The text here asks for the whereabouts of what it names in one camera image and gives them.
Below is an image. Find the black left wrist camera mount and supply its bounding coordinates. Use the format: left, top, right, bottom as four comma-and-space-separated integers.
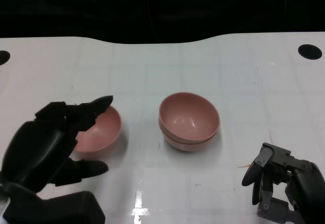
4, 183, 106, 224

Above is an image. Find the black backdrop cloth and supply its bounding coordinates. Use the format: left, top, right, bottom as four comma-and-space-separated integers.
0, 0, 325, 44

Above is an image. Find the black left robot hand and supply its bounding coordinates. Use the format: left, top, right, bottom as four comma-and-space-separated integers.
1, 95, 114, 193

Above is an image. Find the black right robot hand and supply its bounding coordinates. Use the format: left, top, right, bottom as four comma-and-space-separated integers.
241, 142, 325, 224

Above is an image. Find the pink bowl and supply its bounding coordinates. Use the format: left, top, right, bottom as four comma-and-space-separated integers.
159, 91, 220, 143
73, 104, 122, 158
159, 127, 219, 153

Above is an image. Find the black round table grommet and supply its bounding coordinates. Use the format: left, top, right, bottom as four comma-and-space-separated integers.
0, 50, 11, 66
298, 44, 322, 60

